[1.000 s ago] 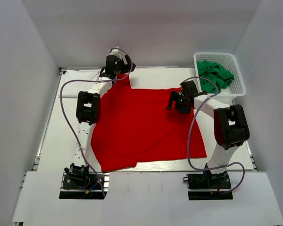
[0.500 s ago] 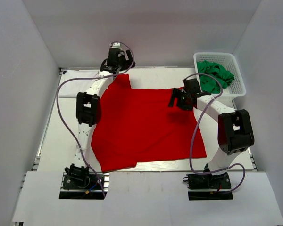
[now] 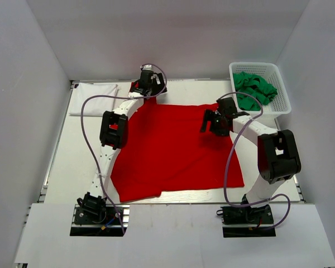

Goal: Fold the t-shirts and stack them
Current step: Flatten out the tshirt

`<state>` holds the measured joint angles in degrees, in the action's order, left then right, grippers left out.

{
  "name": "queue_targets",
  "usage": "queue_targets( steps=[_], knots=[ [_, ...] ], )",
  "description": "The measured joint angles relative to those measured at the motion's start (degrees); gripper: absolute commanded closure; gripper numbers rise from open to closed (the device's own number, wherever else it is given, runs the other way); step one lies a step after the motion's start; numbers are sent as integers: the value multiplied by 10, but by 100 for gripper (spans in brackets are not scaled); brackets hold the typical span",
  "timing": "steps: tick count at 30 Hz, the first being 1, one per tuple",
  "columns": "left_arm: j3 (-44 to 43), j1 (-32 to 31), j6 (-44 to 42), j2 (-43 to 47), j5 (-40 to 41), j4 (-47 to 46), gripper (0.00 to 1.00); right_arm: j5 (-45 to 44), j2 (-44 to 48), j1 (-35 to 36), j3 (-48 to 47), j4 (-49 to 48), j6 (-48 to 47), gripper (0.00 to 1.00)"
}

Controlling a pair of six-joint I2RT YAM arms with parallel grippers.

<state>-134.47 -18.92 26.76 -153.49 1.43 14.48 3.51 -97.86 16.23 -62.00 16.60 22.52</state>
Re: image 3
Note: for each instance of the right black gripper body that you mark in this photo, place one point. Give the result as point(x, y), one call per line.
point(218, 125)

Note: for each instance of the white plastic basket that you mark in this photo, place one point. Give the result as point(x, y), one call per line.
point(270, 72)

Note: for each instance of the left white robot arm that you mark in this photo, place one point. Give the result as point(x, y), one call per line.
point(114, 126)

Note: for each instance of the green t shirt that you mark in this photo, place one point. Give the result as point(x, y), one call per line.
point(256, 86)

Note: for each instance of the red t shirt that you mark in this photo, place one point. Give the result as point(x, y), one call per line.
point(166, 152)

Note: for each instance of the folded white t shirt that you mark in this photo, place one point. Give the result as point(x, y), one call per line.
point(94, 107)

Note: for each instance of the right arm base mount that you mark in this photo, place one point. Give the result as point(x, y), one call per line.
point(247, 222)

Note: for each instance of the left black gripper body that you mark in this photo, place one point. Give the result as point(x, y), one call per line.
point(157, 89)

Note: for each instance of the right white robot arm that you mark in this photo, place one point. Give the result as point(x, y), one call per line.
point(277, 153)

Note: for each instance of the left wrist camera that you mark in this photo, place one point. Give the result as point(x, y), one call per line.
point(146, 68)

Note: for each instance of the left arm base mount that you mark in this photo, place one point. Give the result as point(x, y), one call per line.
point(107, 224)

